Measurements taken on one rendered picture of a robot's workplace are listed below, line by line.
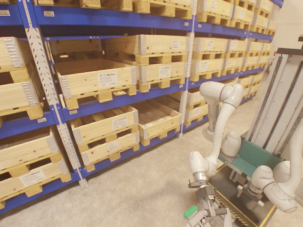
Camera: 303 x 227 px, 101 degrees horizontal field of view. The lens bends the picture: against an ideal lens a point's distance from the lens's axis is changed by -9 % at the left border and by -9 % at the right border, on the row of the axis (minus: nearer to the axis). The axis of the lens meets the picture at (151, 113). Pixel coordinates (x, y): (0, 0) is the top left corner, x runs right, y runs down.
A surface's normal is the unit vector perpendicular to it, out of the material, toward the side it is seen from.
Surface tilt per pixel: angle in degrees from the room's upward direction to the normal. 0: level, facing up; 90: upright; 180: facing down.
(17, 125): 90
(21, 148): 90
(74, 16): 90
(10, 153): 90
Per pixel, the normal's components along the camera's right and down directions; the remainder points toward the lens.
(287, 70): -0.84, 0.25
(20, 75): 0.58, 0.38
